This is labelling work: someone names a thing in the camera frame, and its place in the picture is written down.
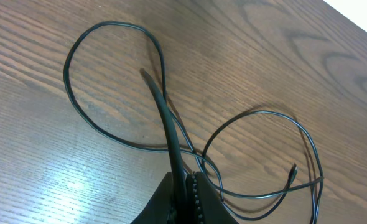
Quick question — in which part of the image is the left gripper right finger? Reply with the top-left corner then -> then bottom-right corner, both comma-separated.
186,172 -> 238,224

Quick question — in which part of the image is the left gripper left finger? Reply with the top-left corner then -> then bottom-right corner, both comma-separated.
131,172 -> 176,224

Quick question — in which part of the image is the black usb cable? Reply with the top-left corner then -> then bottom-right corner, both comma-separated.
200,110 -> 325,224
62,21 -> 225,203

